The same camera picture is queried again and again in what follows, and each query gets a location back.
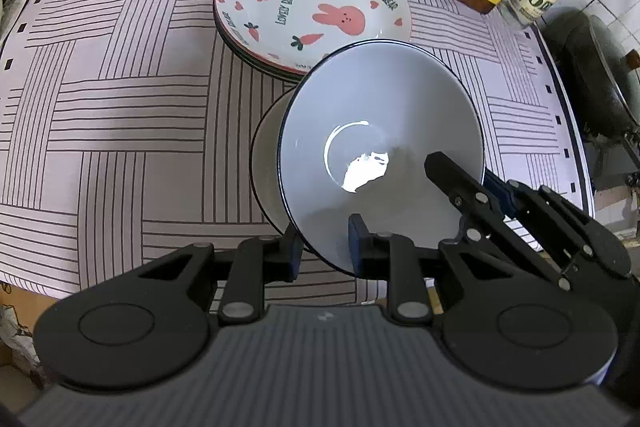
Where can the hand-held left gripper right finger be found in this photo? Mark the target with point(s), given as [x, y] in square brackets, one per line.
[356, 249]

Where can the striped table mat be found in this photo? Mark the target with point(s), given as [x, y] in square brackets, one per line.
[125, 107]

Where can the white bowl with dark rim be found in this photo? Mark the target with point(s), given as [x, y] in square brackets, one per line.
[265, 157]
[380, 97]

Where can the dark wok with lid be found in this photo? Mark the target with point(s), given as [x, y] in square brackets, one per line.
[595, 67]

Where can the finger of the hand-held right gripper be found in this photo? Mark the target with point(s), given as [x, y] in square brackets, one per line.
[500, 199]
[455, 179]

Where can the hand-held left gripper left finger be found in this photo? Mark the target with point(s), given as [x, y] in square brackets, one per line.
[295, 254]

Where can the black gas stove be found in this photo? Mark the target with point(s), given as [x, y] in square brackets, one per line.
[612, 187]

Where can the brown cardboard box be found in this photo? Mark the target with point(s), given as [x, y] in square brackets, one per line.
[22, 302]

